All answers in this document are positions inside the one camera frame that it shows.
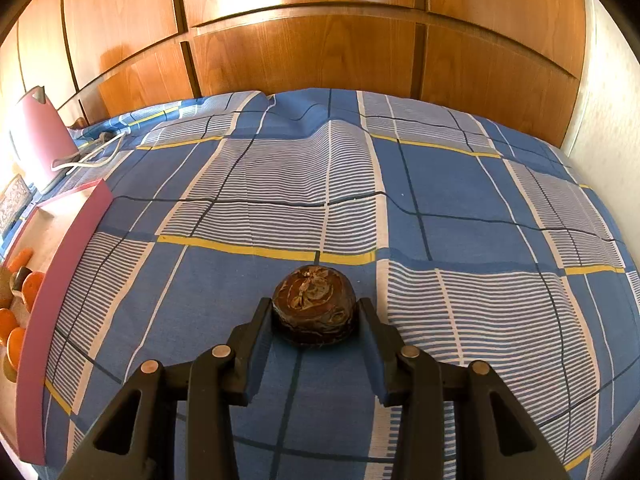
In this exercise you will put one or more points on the wooden headboard panel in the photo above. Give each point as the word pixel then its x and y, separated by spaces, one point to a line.
pixel 300 50

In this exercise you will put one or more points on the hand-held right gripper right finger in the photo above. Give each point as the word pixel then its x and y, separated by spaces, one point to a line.
pixel 380 370

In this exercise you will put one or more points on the small oval orange fruit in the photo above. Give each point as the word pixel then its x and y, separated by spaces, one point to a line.
pixel 7 325

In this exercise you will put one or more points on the large orange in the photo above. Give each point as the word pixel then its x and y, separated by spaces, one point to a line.
pixel 16 347

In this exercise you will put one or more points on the pink electric kettle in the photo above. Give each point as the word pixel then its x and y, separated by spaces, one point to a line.
pixel 40 135

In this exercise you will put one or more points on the silver embossed tissue box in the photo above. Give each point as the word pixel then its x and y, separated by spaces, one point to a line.
pixel 12 205

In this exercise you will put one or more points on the orange carrot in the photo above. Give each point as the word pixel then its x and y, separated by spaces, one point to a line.
pixel 20 261

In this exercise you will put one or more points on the blue plaid bed sheet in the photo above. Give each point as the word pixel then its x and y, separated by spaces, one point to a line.
pixel 450 185

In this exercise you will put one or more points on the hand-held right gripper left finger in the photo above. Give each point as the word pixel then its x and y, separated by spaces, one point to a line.
pixel 255 360

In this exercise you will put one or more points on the pink-edged cardboard box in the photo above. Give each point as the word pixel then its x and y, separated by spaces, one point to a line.
pixel 65 285

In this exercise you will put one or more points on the small round orange fruit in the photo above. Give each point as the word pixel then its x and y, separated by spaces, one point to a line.
pixel 34 287

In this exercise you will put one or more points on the black and white vegetable piece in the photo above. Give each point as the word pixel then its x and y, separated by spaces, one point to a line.
pixel 21 280

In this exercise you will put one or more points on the dark brown round fruit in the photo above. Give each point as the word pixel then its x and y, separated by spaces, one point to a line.
pixel 315 305

